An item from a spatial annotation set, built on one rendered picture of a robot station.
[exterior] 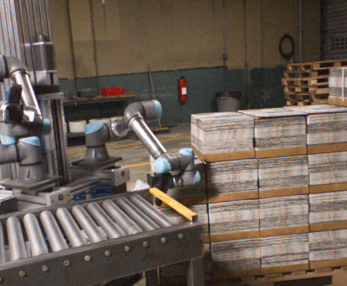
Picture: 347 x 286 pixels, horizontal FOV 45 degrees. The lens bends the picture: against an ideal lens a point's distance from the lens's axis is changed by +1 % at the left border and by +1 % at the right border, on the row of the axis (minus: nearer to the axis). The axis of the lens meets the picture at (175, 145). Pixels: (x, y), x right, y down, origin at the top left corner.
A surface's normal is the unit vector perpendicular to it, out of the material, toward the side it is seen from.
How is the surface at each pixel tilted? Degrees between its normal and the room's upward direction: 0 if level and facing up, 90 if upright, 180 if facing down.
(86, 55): 90
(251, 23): 90
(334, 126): 90
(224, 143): 90
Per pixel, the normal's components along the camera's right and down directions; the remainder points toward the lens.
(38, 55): -0.53, 0.18
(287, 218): 0.11, 0.18
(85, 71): 0.40, 0.14
